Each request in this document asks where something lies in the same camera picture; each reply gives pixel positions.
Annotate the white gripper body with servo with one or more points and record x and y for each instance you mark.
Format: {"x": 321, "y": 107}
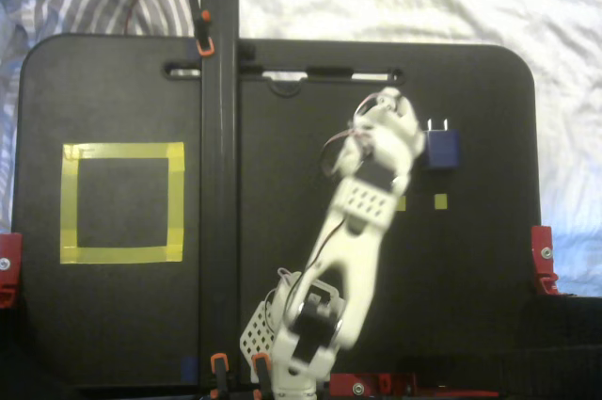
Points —
{"x": 403, "y": 123}

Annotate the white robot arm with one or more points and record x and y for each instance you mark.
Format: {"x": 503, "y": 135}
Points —
{"x": 348, "y": 254}

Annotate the blue and white charger block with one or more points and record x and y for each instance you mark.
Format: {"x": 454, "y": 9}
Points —
{"x": 444, "y": 150}

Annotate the red corner bracket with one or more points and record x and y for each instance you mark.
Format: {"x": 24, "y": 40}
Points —
{"x": 371, "y": 383}
{"x": 543, "y": 259}
{"x": 9, "y": 268}

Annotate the orange and black spring clamp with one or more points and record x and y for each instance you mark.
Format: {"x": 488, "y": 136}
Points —
{"x": 261, "y": 369}
{"x": 219, "y": 367}

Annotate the black flat bar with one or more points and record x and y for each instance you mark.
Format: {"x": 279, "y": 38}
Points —
{"x": 218, "y": 183}

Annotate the yellow tape square outline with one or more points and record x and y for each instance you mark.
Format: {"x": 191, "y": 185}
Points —
{"x": 122, "y": 255}

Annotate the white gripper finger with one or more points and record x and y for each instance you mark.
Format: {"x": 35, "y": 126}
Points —
{"x": 415, "y": 134}
{"x": 390, "y": 100}

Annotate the orange and black bar clamp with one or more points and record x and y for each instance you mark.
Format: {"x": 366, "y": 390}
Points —
{"x": 203, "y": 28}

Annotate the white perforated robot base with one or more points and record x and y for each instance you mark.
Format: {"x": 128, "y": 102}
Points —
{"x": 254, "y": 334}

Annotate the black backdrop board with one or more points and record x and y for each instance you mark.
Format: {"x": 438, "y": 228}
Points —
{"x": 564, "y": 348}

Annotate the small yellow tape marker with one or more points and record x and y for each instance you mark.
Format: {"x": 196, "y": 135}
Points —
{"x": 401, "y": 203}
{"x": 441, "y": 201}

